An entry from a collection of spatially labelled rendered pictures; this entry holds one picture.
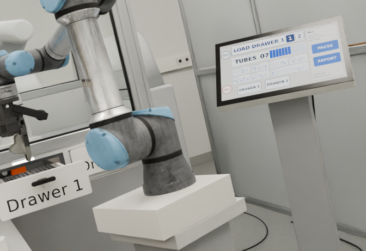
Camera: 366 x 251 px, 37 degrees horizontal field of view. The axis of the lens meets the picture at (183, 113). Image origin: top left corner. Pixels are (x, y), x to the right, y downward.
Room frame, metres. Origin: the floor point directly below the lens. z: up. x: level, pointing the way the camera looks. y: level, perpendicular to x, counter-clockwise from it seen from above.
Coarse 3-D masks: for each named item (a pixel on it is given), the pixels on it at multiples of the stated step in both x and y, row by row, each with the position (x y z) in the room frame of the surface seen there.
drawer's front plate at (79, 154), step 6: (72, 150) 2.03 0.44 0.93; (78, 150) 2.04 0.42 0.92; (84, 150) 2.05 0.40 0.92; (72, 156) 2.03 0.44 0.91; (78, 156) 2.04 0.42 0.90; (84, 156) 2.04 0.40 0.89; (72, 162) 2.03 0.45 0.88; (90, 162) 2.05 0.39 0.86; (90, 168) 2.05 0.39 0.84; (96, 168) 2.06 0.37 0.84; (90, 174) 2.05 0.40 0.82
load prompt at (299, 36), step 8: (296, 32) 2.15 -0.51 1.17; (264, 40) 2.19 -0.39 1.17; (272, 40) 2.17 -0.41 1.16; (280, 40) 2.16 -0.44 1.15; (288, 40) 2.14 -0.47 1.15; (296, 40) 2.13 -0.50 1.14; (232, 48) 2.23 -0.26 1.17; (240, 48) 2.21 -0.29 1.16; (248, 48) 2.20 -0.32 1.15; (256, 48) 2.18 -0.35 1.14; (264, 48) 2.17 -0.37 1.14
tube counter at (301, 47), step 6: (276, 48) 2.14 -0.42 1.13; (282, 48) 2.13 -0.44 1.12; (288, 48) 2.12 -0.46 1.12; (294, 48) 2.11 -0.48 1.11; (300, 48) 2.10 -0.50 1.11; (306, 48) 2.09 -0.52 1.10; (264, 54) 2.15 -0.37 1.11; (270, 54) 2.14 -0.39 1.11; (276, 54) 2.13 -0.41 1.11; (282, 54) 2.12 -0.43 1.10; (288, 54) 2.10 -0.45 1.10
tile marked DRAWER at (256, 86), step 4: (244, 84) 2.10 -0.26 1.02; (248, 84) 2.09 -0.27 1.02; (252, 84) 2.09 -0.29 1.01; (256, 84) 2.08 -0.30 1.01; (260, 84) 2.07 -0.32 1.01; (240, 88) 2.10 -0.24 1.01; (244, 88) 2.09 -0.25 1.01; (248, 88) 2.08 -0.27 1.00; (252, 88) 2.08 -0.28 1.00; (256, 88) 2.07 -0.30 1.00; (260, 88) 2.06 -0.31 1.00; (240, 92) 2.09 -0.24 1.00; (244, 92) 2.08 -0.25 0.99; (248, 92) 2.07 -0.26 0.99; (252, 92) 2.07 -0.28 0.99
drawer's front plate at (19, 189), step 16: (32, 176) 1.65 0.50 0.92; (48, 176) 1.67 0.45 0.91; (64, 176) 1.69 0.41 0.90; (80, 176) 1.71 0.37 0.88; (0, 192) 1.61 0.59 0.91; (16, 192) 1.63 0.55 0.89; (32, 192) 1.65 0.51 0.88; (80, 192) 1.71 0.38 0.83; (0, 208) 1.61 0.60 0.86; (32, 208) 1.64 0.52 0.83
